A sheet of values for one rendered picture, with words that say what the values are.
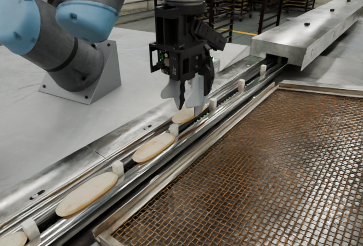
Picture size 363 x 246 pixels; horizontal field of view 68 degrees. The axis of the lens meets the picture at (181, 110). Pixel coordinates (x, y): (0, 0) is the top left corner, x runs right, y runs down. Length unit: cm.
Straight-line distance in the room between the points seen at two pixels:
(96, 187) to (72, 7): 25
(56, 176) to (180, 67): 26
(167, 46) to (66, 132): 32
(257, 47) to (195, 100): 49
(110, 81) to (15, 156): 31
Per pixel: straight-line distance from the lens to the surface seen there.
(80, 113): 70
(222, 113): 58
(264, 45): 93
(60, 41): 67
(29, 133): 67
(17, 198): 45
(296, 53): 90
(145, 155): 47
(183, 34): 44
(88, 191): 43
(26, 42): 64
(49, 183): 46
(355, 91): 63
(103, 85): 76
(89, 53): 73
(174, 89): 53
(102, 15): 40
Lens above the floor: 116
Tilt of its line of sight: 30 degrees down
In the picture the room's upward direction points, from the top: straight up
